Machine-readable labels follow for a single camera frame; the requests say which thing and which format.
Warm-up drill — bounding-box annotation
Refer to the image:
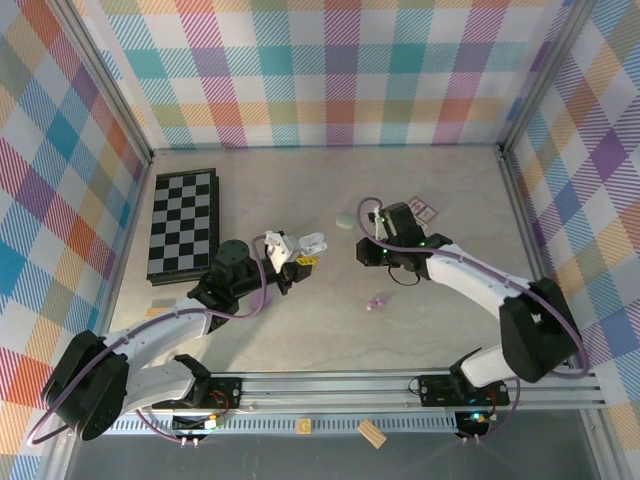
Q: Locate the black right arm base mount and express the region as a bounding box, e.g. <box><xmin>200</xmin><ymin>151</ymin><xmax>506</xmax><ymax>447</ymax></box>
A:
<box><xmin>417</xmin><ymin>373</ymin><xmax>512</xmax><ymax>408</ymax></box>

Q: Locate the white earbud case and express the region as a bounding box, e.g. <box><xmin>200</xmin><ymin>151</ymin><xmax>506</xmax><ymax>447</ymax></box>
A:
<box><xmin>297</xmin><ymin>231</ymin><xmax>329</xmax><ymax>254</ymax></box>

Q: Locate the aluminium frame post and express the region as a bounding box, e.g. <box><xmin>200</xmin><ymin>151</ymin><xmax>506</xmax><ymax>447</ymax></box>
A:
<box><xmin>47</xmin><ymin>0</ymin><xmax>154</xmax><ymax>164</ymax></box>
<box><xmin>497</xmin><ymin>0</ymin><xmax>599</xmax><ymax>156</ymax></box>

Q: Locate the aluminium frame side rail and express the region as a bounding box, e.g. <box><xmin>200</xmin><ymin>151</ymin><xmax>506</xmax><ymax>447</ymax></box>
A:
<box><xmin>42</xmin><ymin>149</ymin><xmax>154</xmax><ymax>480</ymax></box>
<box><xmin>497</xmin><ymin>144</ymin><xmax>619</xmax><ymax>480</ymax></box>

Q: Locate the pink patterned card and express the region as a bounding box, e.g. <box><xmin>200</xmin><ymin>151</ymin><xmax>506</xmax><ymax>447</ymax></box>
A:
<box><xmin>406</xmin><ymin>195</ymin><xmax>441</xmax><ymax>224</ymax></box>

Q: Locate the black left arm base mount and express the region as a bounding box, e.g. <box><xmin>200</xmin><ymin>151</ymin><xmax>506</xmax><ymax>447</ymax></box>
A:
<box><xmin>151</xmin><ymin>375</ymin><xmax>245</xmax><ymax>410</ymax></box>

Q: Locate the black and white chessboard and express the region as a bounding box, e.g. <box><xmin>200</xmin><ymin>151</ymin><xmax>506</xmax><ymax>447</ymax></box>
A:
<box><xmin>146</xmin><ymin>168</ymin><xmax>221</xmax><ymax>287</ymax></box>

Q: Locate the light wooden block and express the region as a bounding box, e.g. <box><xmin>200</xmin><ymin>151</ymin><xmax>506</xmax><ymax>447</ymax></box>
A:
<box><xmin>357</xmin><ymin>419</ymin><xmax>389</xmax><ymax>448</ymax></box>

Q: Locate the thin black cable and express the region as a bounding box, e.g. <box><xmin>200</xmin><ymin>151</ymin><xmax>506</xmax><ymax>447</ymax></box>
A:
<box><xmin>387</xmin><ymin>264</ymin><xmax>422</xmax><ymax>288</ymax></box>

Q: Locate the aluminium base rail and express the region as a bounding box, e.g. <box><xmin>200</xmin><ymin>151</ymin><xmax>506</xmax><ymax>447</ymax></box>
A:
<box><xmin>47</xmin><ymin>370</ymin><xmax>609</xmax><ymax>417</ymax></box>

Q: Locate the black controller board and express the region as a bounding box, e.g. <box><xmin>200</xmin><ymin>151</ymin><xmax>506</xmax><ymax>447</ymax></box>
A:
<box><xmin>454</xmin><ymin>409</ymin><xmax>492</xmax><ymax>440</ymax></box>
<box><xmin>171</xmin><ymin>413</ymin><xmax>225</xmax><ymax>435</ymax></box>

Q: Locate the grey slotted cable duct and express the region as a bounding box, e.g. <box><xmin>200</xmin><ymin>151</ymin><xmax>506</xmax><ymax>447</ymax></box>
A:
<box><xmin>78</xmin><ymin>417</ymin><xmax>460</xmax><ymax>436</ymax></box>

